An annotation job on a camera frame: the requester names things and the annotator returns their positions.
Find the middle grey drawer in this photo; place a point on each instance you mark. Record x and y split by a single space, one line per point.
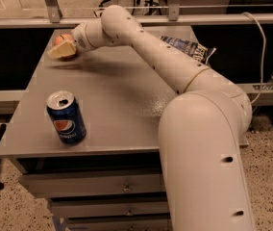
125 206

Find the blue chip bag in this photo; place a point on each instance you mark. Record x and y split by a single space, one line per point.
194 49

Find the grey metal railing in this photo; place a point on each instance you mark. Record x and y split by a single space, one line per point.
68 13

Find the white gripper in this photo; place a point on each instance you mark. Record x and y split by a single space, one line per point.
79 38

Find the blue pepsi can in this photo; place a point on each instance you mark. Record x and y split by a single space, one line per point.
65 114

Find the bottom grey drawer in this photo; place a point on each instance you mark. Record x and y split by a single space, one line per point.
132 223

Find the grey drawer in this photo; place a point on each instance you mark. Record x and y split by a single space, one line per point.
125 206
93 183
132 223

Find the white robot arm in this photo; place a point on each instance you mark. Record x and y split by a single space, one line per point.
200 129

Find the red orange apple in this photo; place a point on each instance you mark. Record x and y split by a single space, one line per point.
62 38

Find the black office chair base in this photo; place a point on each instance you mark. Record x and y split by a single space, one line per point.
111 0

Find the grey drawer cabinet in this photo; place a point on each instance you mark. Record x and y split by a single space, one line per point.
121 99

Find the top grey drawer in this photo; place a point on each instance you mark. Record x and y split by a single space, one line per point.
93 183

